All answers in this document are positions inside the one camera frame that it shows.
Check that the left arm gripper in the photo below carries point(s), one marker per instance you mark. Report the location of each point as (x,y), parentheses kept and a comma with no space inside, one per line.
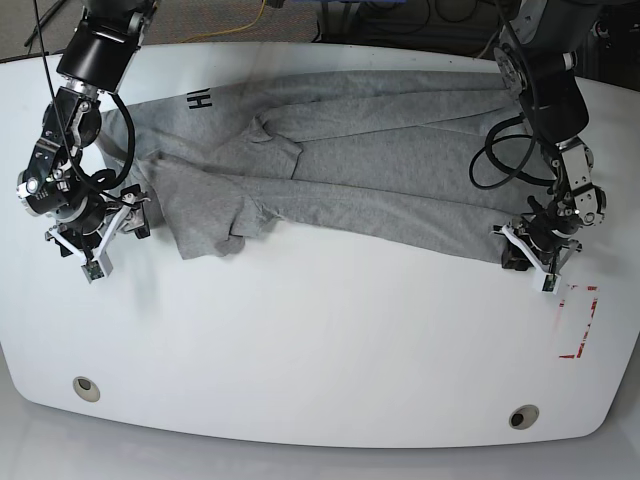
(530,243)

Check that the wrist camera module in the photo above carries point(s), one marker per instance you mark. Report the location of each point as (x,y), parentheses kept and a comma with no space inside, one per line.
(97,268)
(546,282)

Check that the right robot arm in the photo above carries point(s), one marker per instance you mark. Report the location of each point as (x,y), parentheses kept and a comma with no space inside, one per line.
(95,61)

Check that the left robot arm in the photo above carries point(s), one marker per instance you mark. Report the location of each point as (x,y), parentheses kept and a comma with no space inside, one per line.
(536,53)

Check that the grey t-shirt with black lettering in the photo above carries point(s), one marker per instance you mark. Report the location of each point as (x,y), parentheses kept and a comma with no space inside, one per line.
(390,154)

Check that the left table cable grommet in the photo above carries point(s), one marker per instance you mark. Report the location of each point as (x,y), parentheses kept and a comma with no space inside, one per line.
(86,389)

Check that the table cable grommet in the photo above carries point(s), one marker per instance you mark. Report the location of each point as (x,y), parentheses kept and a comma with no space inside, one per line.
(524,417)
(86,389)

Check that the red tape rectangle marking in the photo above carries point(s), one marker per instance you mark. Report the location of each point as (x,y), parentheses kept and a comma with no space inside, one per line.
(574,318)

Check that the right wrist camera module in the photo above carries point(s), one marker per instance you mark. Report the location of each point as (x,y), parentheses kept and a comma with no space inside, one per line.
(97,268)

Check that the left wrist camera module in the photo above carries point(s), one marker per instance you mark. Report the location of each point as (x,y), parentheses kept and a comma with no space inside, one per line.
(546,282)

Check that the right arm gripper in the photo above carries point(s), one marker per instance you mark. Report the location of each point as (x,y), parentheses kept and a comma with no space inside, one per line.
(86,225)

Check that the right table cable grommet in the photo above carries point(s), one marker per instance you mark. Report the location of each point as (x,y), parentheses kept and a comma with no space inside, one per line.
(524,417)

